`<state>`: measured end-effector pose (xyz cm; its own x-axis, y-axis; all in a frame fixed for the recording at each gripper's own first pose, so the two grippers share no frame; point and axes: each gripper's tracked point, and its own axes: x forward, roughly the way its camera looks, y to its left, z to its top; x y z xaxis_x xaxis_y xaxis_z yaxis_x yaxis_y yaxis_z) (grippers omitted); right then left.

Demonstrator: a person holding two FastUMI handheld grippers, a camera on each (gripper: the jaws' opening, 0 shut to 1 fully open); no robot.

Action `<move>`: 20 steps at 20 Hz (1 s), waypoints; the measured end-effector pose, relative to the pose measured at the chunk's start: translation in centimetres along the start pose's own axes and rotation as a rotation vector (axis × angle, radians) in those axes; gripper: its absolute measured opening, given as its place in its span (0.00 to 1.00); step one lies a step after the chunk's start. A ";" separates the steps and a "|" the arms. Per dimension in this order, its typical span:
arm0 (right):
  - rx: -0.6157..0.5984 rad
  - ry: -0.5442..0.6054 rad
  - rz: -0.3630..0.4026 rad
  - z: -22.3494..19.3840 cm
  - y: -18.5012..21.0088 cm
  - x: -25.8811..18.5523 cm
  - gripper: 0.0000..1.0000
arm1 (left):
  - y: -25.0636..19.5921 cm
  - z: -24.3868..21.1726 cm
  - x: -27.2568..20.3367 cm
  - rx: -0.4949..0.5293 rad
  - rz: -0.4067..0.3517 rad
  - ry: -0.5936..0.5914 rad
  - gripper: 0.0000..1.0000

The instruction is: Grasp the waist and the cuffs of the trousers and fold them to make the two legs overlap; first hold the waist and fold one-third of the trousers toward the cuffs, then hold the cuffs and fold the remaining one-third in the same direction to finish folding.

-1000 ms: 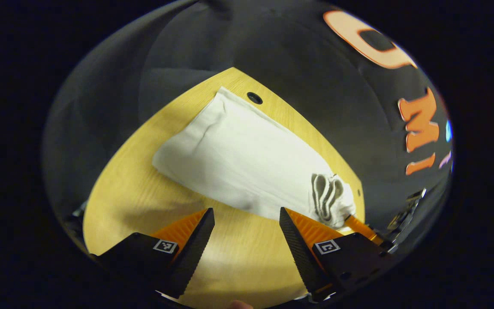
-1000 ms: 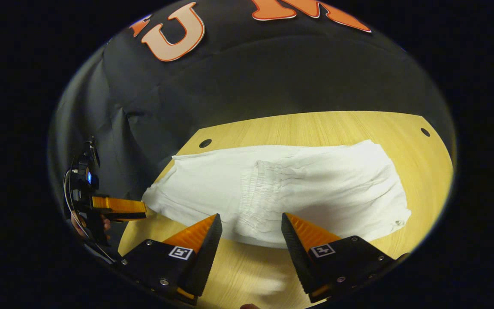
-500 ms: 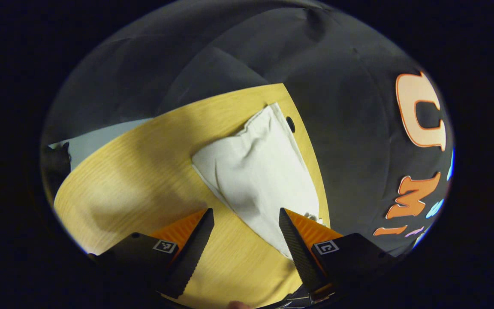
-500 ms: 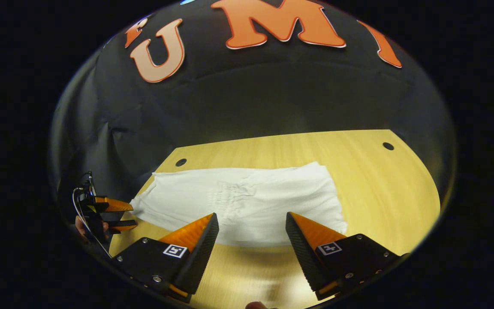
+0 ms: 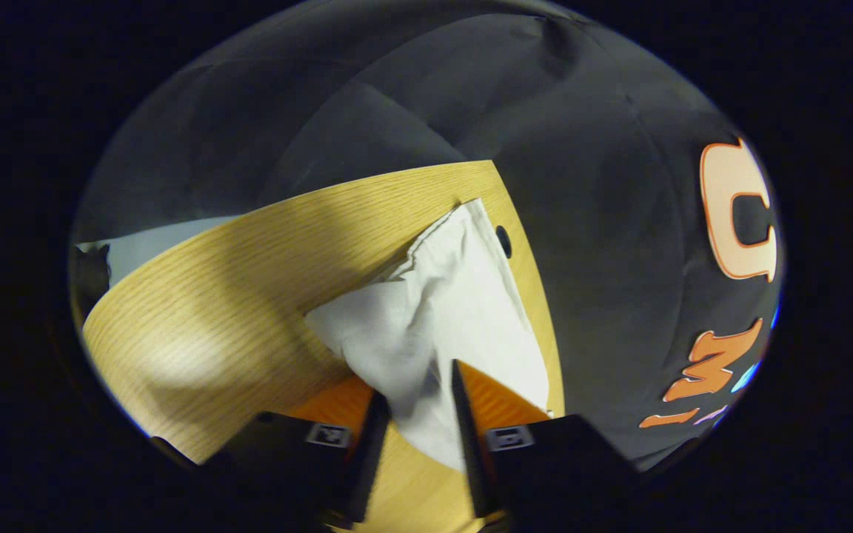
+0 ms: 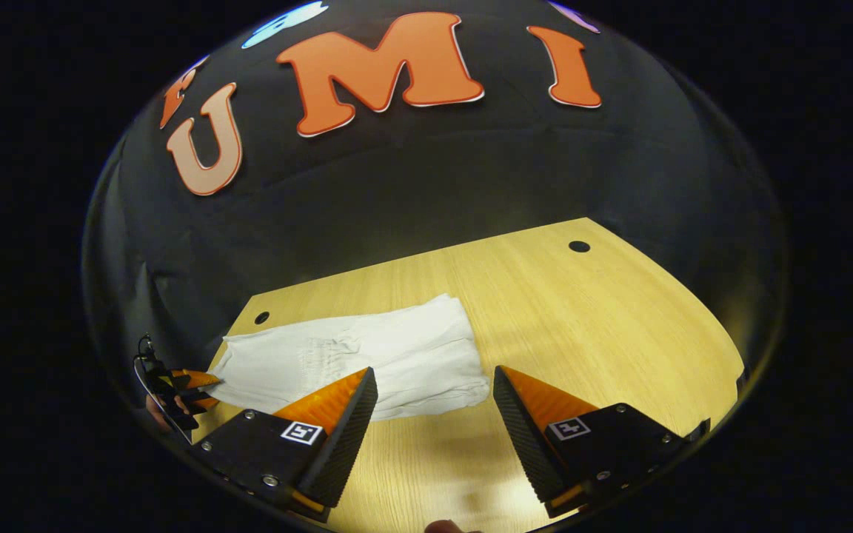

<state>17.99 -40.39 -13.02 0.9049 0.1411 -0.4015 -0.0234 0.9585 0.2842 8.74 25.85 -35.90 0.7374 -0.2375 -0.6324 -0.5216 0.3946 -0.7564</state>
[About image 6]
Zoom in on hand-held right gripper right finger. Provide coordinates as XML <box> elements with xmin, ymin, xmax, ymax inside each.
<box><xmin>492</xmin><ymin>365</ymin><xmax>712</xmax><ymax>519</ymax></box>

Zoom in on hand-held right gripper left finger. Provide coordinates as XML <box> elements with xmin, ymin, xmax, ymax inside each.
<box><xmin>191</xmin><ymin>366</ymin><xmax>379</xmax><ymax>523</ymax></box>

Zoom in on white jeans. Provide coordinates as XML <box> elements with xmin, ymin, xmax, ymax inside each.
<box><xmin>207</xmin><ymin>294</ymin><xmax>491</xmax><ymax>423</ymax></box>

